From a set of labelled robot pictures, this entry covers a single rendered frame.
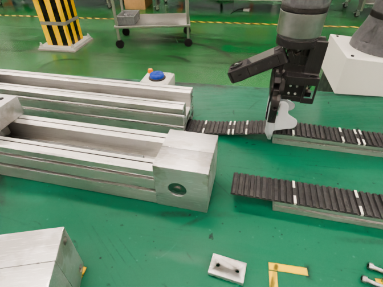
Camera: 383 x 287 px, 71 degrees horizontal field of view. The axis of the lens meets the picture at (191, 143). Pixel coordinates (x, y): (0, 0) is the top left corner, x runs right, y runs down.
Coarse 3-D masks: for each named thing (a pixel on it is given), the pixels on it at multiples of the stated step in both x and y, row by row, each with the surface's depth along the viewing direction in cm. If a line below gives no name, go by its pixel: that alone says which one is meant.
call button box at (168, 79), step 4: (164, 72) 77; (144, 76) 75; (148, 76) 75; (164, 76) 74; (168, 76) 75; (172, 76) 75; (144, 80) 73; (148, 80) 73; (152, 80) 73; (156, 80) 72; (160, 80) 73; (164, 80) 73; (168, 80) 73; (172, 80) 75; (164, 84) 71; (168, 84) 72; (172, 84) 76
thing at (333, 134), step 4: (328, 128) 59; (332, 128) 60; (336, 128) 60; (328, 132) 58; (332, 132) 58; (336, 132) 58; (332, 136) 57; (336, 136) 57; (332, 140) 56; (336, 140) 56
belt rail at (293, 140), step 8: (272, 136) 62; (280, 136) 59; (288, 136) 59; (288, 144) 60; (296, 144) 60; (304, 144) 59; (312, 144) 59; (320, 144) 59; (328, 144) 58; (336, 144) 57; (344, 144) 57; (352, 144) 56; (344, 152) 58; (352, 152) 58; (360, 152) 57; (368, 152) 57; (376, 152) 56
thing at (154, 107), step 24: (0, 72) 72; (24, 72) 72; (24, 96) 67; (48, 96) 64; (72, 96) 62; (96, 96) 61; (120, 96) 61; (144, 96) 66; (168, 96) 64; (192, 96) 66; (72, 120) 67; (96, 120) 65; (120, 120) 63; (144, 120) 61; (168, 120) 60
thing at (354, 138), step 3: (348, 129) 59; (354, 129) 59; (348, 132) 58; (351, 132) 58; (354, 132) 58; (348, 135) 58; (351, 135) 57; (354, 135) 58; (357, 135) 57; (351, 138) 56; (354, 138) 57; (357, 138) 56; (351, 141) 56; (354, 141) 56; (357, 141) 56; (360, 141) 56; (354, 144) 56; (357, 144) 55; (360, 144) 55
